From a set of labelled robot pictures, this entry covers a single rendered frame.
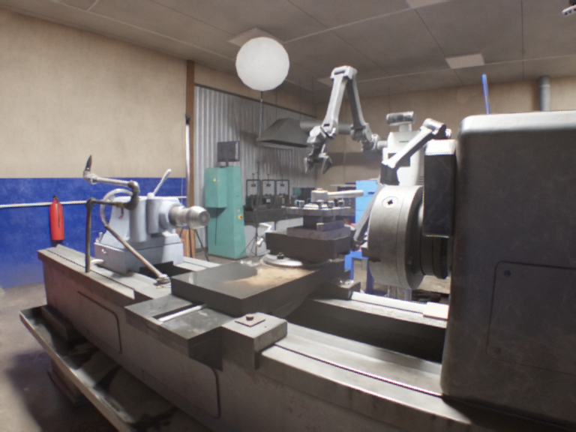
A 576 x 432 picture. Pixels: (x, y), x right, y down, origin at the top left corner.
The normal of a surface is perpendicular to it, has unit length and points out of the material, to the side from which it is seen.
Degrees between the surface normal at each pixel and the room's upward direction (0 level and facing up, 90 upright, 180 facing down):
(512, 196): 90
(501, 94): 90
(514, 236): 90
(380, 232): 78
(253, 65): 115
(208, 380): 90
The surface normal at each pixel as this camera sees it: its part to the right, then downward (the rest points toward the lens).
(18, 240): 0.80, 0.06
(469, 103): -0.60, 0.07
